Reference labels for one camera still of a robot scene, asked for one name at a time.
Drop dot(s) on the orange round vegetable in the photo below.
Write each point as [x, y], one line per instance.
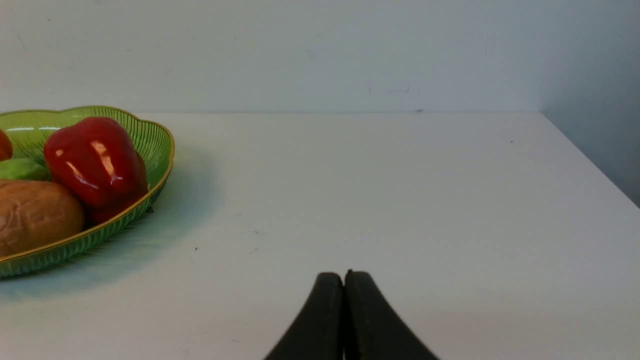
[6, 147]

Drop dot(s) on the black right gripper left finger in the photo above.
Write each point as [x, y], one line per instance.
[315, 333]

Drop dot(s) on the brown potato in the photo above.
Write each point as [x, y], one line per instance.
[34, 214]

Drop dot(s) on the green cucumber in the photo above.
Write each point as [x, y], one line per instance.
[23, 169]

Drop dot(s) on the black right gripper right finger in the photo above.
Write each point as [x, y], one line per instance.
[372, 329]

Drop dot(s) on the red bell pepper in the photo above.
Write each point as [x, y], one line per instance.
[96, 160]

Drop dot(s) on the green scalloped plastic bowl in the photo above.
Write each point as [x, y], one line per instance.
[28, 130]

